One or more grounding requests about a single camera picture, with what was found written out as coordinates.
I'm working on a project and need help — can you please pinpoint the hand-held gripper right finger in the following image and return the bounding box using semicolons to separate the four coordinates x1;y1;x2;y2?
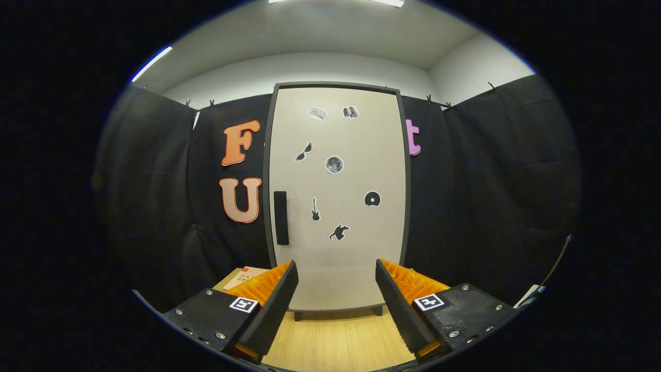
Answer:
375;258;518;361

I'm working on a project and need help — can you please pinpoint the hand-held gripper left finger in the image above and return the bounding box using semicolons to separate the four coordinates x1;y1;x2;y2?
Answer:
163;260;300;365

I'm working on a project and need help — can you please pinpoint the black door handle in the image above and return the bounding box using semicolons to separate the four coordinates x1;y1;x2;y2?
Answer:
274;191;289;245

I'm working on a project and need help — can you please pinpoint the ceiling strip light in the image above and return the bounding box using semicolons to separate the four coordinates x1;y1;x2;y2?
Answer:
131;46;173;82

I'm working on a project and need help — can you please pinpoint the dark grey shoe cabinet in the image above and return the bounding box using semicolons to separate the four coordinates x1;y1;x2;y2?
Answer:
262;82;412;322

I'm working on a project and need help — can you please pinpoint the thin dark cable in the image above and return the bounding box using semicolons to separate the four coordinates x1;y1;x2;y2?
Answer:
537;235;572;290

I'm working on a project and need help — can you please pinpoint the black backdrop cloth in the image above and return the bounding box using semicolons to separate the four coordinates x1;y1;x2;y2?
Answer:
93;74;583;313

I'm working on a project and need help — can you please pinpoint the white board edge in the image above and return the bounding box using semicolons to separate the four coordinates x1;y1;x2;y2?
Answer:
514;284;545;308

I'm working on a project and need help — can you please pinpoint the beige shoe cabinet door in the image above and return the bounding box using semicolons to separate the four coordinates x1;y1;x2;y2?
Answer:
269;87;406;312

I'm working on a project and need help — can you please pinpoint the beige cover book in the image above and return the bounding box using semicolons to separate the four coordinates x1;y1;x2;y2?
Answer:
223;266;270;291

